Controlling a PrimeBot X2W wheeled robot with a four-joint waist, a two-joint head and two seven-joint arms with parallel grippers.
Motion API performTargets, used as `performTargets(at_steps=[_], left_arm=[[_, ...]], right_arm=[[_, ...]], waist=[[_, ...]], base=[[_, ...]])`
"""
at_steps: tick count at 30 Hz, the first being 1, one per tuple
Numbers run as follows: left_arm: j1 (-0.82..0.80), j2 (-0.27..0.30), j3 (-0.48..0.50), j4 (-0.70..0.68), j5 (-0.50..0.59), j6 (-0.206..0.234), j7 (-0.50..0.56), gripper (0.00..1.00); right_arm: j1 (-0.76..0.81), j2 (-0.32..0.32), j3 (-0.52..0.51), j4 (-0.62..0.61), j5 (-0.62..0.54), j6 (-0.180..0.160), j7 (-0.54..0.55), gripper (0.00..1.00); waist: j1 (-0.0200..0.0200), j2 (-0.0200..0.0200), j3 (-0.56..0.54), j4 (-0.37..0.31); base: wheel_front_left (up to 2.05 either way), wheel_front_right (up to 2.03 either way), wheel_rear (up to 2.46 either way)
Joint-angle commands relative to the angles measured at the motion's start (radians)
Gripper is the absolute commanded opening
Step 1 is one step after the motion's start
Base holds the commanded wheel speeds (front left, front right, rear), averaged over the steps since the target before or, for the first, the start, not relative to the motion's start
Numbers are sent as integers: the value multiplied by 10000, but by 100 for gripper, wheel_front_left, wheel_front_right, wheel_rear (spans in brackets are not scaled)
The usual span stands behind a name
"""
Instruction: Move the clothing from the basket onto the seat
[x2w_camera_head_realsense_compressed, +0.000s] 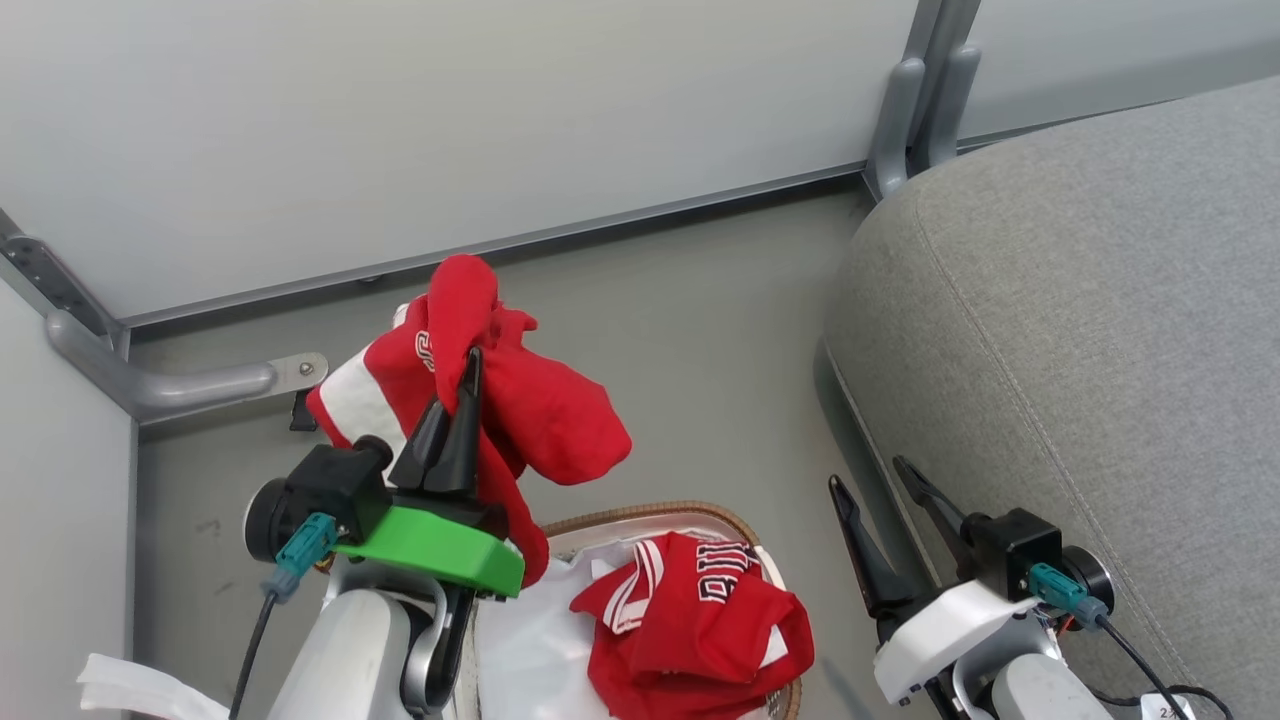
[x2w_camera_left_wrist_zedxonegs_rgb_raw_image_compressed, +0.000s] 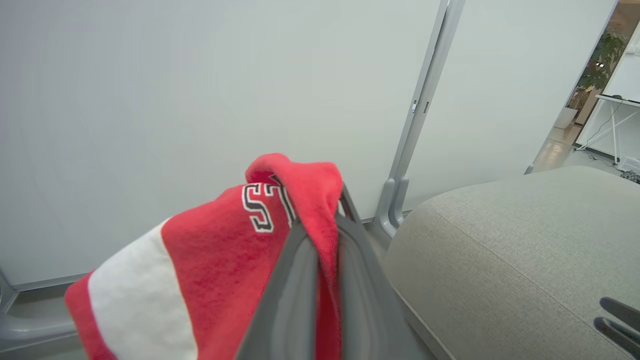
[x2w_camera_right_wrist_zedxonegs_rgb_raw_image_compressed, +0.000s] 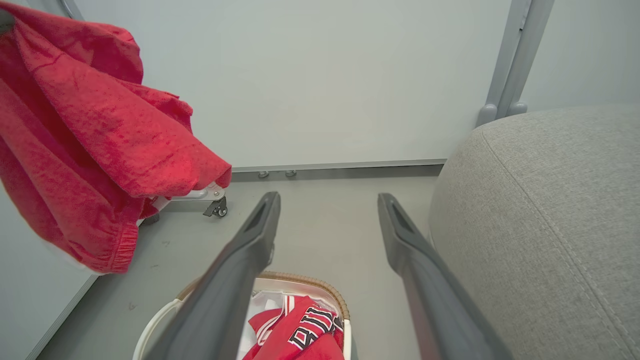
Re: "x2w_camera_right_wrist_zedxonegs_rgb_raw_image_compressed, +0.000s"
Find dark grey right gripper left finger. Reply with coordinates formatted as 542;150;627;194
145;191;282;360

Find red Bulls basketball jersey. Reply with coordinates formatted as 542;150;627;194
242;295;346;360

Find grey hinged corner post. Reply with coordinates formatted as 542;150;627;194
56;0;85;22

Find grey metal partition foot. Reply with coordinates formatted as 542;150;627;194
142;182;228;223

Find white laundry basket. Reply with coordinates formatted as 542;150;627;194
132;271;352;360

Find grey fabric sofa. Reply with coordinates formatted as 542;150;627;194
429;104;640;360

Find black caster wheel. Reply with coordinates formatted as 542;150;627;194
203;196;229;218

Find red terry cloth garment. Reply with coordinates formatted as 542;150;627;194
0;0;232;275

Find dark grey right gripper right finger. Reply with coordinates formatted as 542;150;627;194
377;193;513;360

